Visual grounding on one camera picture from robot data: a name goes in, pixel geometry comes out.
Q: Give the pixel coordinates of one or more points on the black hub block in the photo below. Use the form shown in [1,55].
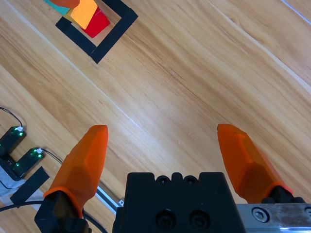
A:
[7,168]

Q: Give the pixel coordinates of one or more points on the aluminium frame rail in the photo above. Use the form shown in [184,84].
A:
[107,197]

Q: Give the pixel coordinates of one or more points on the green wooden block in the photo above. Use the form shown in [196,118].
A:
[57,9]

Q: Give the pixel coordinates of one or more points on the black tape square outline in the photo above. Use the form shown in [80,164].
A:
[116,33]

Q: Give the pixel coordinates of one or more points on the yellow wooden block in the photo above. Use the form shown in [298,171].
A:
[83,13]

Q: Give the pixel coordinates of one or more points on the black tape strip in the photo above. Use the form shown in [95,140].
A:
[29,185]

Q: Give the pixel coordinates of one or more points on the red wooden block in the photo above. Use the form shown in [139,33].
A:
[98,24]

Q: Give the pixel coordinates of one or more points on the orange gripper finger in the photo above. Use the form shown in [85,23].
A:
[82,165]
[247,165]
[66,3]

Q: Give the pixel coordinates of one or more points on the grey tape patch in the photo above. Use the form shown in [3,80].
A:
[5,187]

